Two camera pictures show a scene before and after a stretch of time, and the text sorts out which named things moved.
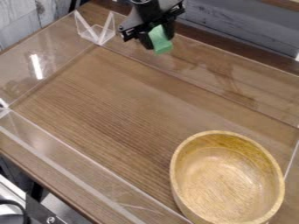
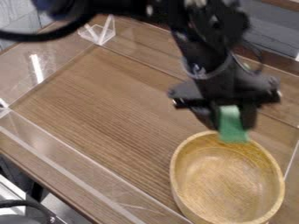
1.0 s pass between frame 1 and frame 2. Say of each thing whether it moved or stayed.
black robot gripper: moved
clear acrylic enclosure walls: stayed
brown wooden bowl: stayed
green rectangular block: moved
